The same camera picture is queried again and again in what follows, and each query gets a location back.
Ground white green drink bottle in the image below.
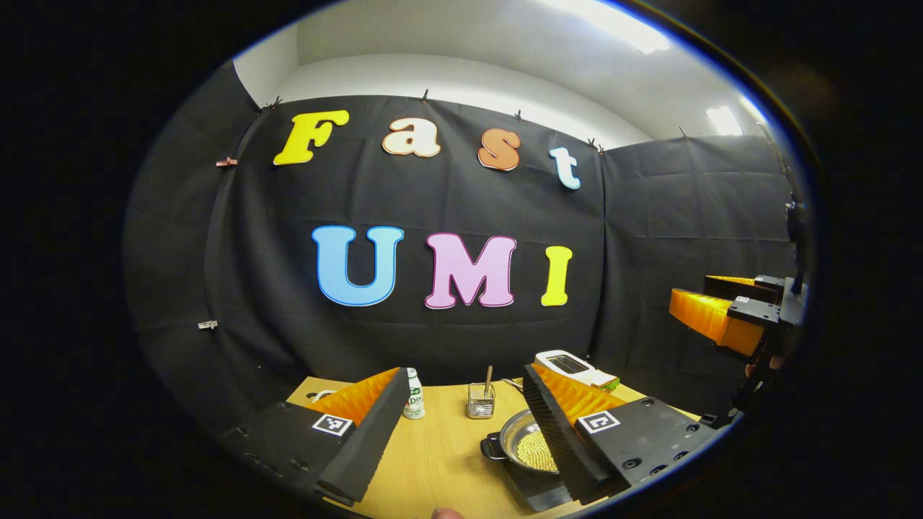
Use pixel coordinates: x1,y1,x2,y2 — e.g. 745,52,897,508
402,367,427,421

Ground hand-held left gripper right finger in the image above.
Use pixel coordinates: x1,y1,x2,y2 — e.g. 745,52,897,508
520,362,723,506

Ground white toaster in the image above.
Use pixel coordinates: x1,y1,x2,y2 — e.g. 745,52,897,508
534,349,600,387

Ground small ceiling light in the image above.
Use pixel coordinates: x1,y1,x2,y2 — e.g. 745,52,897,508
706,106,745,137

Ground black induction cooktop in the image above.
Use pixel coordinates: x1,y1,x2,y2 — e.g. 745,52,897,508
498,460,578,513

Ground pile of yellow soybeans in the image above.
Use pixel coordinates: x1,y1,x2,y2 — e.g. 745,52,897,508
515,430,560,474

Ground wire mesh utensil holder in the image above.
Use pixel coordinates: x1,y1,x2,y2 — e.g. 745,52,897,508
466,382,497,420

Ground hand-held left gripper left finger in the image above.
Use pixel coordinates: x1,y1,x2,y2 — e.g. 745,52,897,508
216,365,411,507

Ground stainless steel pot black handles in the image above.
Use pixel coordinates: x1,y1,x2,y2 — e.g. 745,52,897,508
480,409,560,475

